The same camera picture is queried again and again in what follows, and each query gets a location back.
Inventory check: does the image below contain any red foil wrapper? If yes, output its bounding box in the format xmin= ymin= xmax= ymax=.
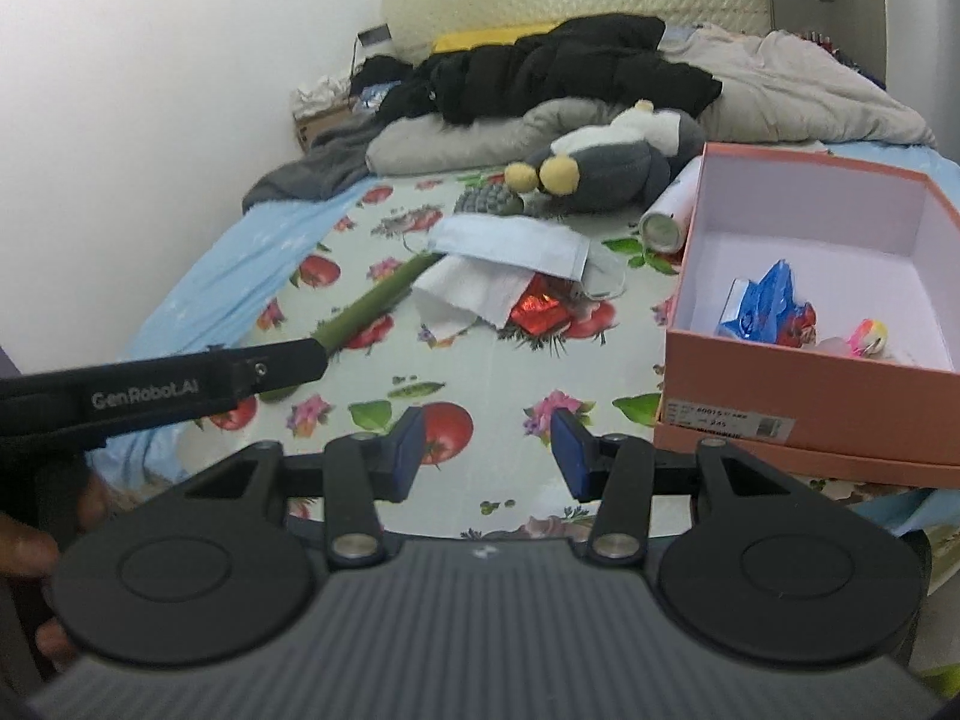
xmin=509 ymin=273 xmax=573 ymax=337

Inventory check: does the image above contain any white paper tissue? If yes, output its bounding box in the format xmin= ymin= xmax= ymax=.
xmin=412 ymin=255 xmax=534 ymax=341

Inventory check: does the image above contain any blue white plastic package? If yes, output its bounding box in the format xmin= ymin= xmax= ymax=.
xmin=716 ymin=260 xmax=817 ymax=348

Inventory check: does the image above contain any light blue face mask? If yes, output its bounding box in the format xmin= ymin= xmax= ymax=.
xmin=428 ymin=213 xmax=590 ymax=281

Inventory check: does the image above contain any colourful small plush keychain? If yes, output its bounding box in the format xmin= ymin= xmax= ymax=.
xmin=846 ymin=319 xmax=889 ymax=358

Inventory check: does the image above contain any person left hand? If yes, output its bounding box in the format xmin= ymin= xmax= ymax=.
xmin=2 ymin=470 xmax=109 ymax=668

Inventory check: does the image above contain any fruit pattern tablecloth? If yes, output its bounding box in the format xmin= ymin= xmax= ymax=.
xmin=178 ymin=171 xmax=680 ymax=541

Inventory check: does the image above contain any light blue bed sheet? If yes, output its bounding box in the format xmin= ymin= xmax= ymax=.
xmin=89 ymin=141 xmax=960 ymax=542

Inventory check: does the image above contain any white spray can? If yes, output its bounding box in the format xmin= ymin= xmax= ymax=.
xmin=640 ymin=156 xmax=703 ymax=255

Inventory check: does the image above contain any orange shoe box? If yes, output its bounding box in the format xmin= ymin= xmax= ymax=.
xmin=654 ymin=145 xmax=958 ymax=488

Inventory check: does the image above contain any grey penguin plush toy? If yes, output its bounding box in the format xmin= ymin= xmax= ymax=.
xmin=503 ymin=99 xmax=706 ymax=215

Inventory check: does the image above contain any dark grey blanket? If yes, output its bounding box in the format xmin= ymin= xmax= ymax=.
xmin=241 ymin=115 xmax=384 ymax=213

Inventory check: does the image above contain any cardboard box with tissues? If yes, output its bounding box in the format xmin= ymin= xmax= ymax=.
xmin=290 ymin=75 xmax=353 ymax=151

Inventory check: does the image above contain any grey duvet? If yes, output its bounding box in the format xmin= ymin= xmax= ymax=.
xmin=366 ymin=25 xmax=935 ymax=176

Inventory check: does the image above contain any black jacket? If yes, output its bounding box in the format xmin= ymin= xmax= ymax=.
xmin=350 ymin=13 xmax=722 ymax=125

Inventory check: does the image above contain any yellow pillow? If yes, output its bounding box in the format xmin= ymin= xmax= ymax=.
xmin=431 ymin=23 xmax=555 ymax=54

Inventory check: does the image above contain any green long-handled massage brush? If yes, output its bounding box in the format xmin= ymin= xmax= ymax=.
xmin=257 ymin=184 xmax=527 ymax=403

